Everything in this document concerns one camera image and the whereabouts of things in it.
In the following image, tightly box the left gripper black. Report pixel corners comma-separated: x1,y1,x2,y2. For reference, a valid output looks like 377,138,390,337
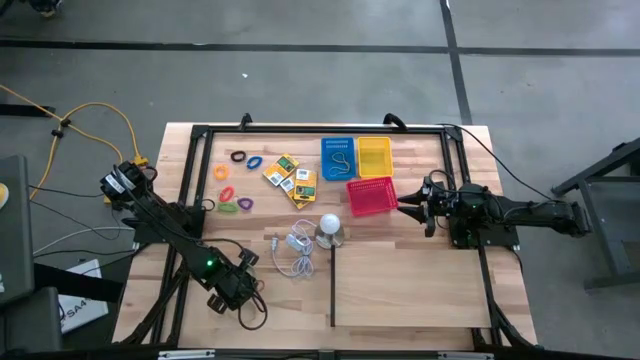
207,247,261,314

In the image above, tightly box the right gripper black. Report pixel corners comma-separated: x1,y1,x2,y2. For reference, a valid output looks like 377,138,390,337
397,174,454,239

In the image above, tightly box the red plastic basket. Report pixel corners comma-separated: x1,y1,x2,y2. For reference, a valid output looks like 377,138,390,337
345,175,400,218

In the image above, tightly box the yellow plastic basket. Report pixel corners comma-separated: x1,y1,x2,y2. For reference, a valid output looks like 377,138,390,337
356,135,395,180

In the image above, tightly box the raised wooden shelf board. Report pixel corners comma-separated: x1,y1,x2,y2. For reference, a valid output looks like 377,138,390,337
333,247,492,329

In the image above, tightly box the brass lamp with white bulb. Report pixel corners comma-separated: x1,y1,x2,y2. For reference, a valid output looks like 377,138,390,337
313,213,346,250

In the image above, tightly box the red rubber bands bundle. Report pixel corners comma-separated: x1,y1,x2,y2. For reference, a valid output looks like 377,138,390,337
327,151,354,177

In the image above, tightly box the blue plastic basket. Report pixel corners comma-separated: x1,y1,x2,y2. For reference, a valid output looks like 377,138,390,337
320,136,357,182

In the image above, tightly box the white printed box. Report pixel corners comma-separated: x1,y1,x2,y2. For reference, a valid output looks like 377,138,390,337
57,258,110,335

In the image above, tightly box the black metal stand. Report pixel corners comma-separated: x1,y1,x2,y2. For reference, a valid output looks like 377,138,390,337
549,137,640,291

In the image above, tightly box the dark grey box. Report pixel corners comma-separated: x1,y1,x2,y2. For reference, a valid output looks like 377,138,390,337
0,287,64,354

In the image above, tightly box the dark grey case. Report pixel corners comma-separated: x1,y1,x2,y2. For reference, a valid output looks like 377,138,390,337
0,154,35,306

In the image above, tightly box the black floor bar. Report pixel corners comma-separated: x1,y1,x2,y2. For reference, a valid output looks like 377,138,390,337
0,103,56,119

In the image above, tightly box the person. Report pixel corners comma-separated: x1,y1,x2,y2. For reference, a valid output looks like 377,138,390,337
27,0,64,19

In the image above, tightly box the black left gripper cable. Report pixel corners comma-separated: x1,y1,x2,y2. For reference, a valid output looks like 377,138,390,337
237,279,270,332

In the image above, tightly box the white lamp power cord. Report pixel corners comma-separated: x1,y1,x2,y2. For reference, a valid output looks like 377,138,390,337
270,218,319,279

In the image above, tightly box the silver metal bracket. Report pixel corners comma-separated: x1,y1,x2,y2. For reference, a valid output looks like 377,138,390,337
437,351,495,360
157,349,217,360

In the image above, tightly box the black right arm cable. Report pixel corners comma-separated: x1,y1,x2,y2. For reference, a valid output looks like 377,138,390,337
437,122,559,202

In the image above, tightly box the black shelf support frame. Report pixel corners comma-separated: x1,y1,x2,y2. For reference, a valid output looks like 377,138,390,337
329,244,337,329

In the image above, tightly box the black metal table frame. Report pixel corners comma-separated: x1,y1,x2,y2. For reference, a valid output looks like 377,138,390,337
113,122,539,351

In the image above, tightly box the white floor cable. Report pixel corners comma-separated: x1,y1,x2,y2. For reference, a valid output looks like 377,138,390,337
32,226,137,256

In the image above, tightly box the yellow extension cord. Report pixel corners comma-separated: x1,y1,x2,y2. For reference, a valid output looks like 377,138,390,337
0,84,150,206

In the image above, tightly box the black floor cable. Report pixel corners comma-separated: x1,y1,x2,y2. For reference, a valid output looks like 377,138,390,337
27,184,106,199

